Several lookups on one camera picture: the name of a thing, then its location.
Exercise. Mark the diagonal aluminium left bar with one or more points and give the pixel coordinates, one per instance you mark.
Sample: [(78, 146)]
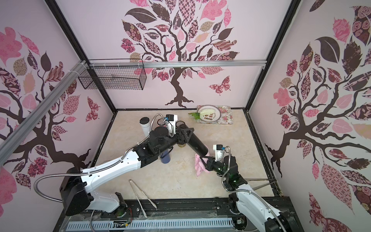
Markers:
[(9, 146)]

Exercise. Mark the toy napa cabbage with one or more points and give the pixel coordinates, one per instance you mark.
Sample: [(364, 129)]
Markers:
[(207, 114)]

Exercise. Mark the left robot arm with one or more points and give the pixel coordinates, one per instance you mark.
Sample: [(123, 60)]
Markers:
[(78, 189)]

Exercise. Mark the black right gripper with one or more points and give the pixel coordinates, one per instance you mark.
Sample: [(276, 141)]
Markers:
[(211, 163)]

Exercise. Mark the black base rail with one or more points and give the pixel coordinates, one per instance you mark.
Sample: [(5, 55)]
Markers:
[(169, 209)]

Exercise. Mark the blue thermos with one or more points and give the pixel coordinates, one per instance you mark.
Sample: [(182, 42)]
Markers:
[(165, 156)]

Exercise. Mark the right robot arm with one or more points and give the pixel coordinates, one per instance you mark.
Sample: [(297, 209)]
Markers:
[(246, 201)]

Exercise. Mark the horizontal aluminium back bar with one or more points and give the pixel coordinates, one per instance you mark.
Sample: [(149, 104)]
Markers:
[(180, 64)]

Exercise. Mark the metal tongs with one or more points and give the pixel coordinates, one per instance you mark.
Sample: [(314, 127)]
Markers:
[(134, 186)]

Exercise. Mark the white round plate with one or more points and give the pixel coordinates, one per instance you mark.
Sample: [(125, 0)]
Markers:
[(217, 113)]

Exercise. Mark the white thermos black lid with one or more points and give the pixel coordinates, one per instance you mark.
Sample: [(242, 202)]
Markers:
[(145, 123)]

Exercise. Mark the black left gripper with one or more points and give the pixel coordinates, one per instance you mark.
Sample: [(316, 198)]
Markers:
[(180, 137)]

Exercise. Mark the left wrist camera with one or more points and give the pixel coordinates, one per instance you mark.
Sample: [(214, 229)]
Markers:
[(171, 121)]

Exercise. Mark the floral rectangular tray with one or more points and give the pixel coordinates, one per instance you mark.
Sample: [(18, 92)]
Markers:
[(226, 116)]

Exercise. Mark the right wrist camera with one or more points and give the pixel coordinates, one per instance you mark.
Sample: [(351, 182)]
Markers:
[(219, 152)]

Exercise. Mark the white slotted cable duct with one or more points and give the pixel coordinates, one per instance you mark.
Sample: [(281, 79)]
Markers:
[(161, 225)]

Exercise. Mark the black wire basket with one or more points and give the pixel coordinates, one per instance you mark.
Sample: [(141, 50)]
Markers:
[(114, 74)]

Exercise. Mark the pink towel cloth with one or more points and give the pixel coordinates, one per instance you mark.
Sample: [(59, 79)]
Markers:
[(200, 165)]

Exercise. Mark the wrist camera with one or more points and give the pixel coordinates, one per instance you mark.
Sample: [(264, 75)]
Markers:
[(171, 121), (219, 152)]

